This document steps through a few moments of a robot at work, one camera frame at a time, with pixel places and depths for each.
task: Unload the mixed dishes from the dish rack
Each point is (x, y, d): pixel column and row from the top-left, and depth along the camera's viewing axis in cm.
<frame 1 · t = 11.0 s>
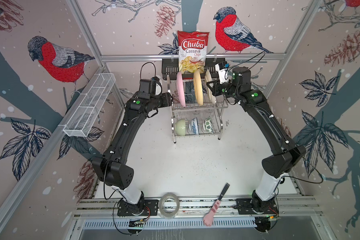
left hand: (168, 97, 76), fingers open
right hand: (203, 86, 74), fingers closed
steel two-tier dish rack: (196, 110, 100), point 15 cm above the table
light green bowl: (180, 127, 92), point 14 cm above the table
blue white patterned bowl: (194, 126, 92), point 14 cm above the table
green leaf patterned bowl: (208, 125, 93), point 14 cm above the table

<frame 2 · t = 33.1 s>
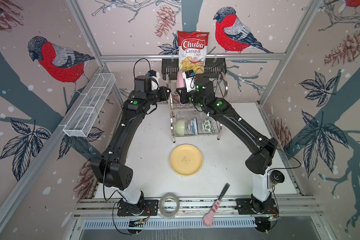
left hand: (168, 88, 73), fingers closed
right hand: (173, 92, 73), fingers closed
yellow plate: (186, 160, 91), on the table
the other named things where they were.

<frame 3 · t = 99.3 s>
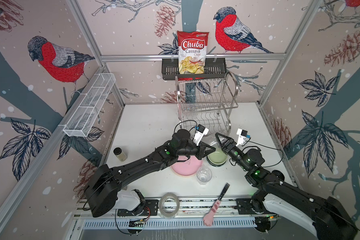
left hand: (214, 150, 67), fingers closed
right hand: (212, 140, 71), fingers open
light green bowl: (216, 158, 87), point 5 cm above the table
pink plate: (186, 165, 89), on the table
small glass spice jar: (119, 154, 86), point 9 cm above the table
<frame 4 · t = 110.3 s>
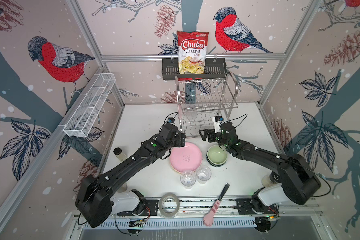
left hand: (179, 135, 80), fingers open
right hand: (202, 133, 87), fingers open
clear drinking glass: (188, 178, 85), on the table
